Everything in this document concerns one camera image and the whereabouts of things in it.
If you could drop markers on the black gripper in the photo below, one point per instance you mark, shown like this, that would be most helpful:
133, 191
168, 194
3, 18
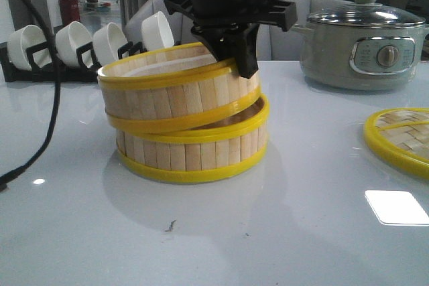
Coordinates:
229, 28

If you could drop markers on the bamboo steamer tier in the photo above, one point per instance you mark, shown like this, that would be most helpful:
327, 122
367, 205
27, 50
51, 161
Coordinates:
204, 154
174, 101

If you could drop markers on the woven bamboo steamer lid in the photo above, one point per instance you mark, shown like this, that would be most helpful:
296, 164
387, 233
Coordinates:
400, 137

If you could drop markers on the grey chair right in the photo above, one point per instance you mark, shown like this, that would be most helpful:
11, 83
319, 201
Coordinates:
275, 44

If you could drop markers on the grey chair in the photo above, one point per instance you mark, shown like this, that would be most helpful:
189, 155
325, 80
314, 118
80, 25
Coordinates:
180, 24
275, 44

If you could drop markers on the grey chair left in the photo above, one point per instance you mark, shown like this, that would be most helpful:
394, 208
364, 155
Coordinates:
180, 24

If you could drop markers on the white bowl rightmost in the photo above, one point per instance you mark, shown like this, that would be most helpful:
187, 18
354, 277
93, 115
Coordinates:
156, 32

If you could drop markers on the white bowl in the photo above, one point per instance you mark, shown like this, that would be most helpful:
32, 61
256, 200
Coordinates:
69, 39
106, 42
156, 32
19, 41

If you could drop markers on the green electric cooking pot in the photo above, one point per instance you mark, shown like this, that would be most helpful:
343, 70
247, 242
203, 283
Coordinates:
360, 58

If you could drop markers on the glass pot lid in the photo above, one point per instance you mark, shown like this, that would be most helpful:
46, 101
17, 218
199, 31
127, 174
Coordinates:
366, 13

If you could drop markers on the black bowl rack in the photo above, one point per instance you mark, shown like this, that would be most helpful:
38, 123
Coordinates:
85, 72

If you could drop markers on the red bin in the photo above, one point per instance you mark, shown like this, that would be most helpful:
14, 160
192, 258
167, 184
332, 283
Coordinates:
69, 11

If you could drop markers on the white bowl far left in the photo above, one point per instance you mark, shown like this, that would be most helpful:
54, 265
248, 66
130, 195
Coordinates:
19, 41

